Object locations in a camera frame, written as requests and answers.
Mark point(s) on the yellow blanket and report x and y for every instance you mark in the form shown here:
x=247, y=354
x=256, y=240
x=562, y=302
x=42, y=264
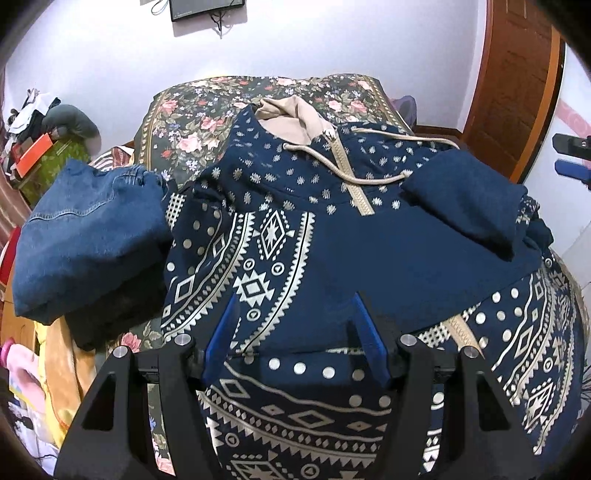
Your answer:
x=69, y=369

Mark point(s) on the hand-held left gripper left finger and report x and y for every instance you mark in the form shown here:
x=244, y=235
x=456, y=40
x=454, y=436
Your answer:
x=221, y=332

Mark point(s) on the grey neck pillow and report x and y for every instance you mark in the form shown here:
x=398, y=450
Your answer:
x=74, y=122

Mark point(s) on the striped cloth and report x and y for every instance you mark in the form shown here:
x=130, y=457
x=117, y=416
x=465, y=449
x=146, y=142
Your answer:
x=113, y=157

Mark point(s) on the pink plush item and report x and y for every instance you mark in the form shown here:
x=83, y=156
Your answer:
x=21, y=369

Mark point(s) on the folded black cloth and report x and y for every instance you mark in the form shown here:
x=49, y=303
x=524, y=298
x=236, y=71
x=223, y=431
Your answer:
x=115, y=318

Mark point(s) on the navy patterned hoodie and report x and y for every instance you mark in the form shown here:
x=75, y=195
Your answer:
x=323, y=258

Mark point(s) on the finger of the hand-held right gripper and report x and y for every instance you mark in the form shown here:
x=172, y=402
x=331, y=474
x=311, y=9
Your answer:
x=572, y=170
x=572, y=144

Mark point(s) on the purple bag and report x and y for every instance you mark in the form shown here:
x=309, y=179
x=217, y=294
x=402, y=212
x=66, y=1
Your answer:
x=405, y=110

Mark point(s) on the green patterned cloth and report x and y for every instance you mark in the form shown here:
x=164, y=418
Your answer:
x=55, y=170

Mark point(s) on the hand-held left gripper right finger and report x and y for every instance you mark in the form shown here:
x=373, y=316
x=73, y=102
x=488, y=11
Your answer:
x=369, y=332

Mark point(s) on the orange box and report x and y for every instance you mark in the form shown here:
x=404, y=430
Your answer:
x=32, y=154

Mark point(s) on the pile of clutter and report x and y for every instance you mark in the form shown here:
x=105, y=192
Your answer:
x=32, y=110

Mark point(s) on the folded blue jeans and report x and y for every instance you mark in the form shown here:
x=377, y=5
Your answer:
x=92, y=240

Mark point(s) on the wooden door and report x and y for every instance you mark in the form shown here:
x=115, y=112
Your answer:
x=508, y=92

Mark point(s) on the floral bedspread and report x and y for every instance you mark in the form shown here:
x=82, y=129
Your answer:
x=194, y=120

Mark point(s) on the small black monitor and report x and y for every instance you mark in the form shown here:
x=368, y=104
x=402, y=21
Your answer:
x=205, y=9

